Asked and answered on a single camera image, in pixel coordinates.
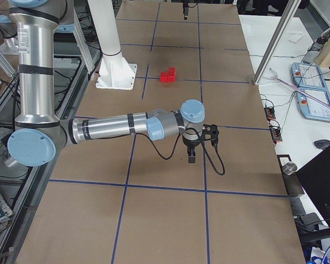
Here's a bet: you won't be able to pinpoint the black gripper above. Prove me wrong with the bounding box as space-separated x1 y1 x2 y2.
182 131 201 163
182 0 190 20

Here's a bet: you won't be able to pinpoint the red block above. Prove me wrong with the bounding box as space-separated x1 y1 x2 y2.
167 71 176 83
159 71 168 83

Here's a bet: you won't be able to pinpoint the orange connector modules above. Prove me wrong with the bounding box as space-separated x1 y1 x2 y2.
264 106 283 145

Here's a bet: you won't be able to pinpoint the metal cup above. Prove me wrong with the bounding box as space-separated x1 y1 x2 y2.
282 162 298 175

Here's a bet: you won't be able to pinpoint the lower teach pendant tablet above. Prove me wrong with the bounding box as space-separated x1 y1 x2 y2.
296 87 330 123

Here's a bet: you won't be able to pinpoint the teach pendant tablet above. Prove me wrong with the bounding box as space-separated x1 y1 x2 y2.
291 62 327 89
296 87 330 123

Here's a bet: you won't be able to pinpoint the black computer mouse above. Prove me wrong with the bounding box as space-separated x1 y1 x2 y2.
313 139 330 150

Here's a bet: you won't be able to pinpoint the black monitor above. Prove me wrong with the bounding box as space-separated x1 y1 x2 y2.
296 145 330 227

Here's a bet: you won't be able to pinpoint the upper teach pendant tablet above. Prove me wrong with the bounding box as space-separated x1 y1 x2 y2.
291 62 327 89

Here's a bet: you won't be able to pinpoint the reacher grabber stick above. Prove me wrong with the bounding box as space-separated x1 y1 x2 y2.
269 67 330 116

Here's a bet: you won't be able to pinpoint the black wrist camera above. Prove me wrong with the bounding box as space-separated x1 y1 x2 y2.
202 124 219 147

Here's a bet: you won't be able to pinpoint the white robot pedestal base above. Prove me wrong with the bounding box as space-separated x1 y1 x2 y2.
88 0 138 90

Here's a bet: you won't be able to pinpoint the aluminium frame post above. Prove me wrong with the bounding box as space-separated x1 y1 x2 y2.
253 0 301 85

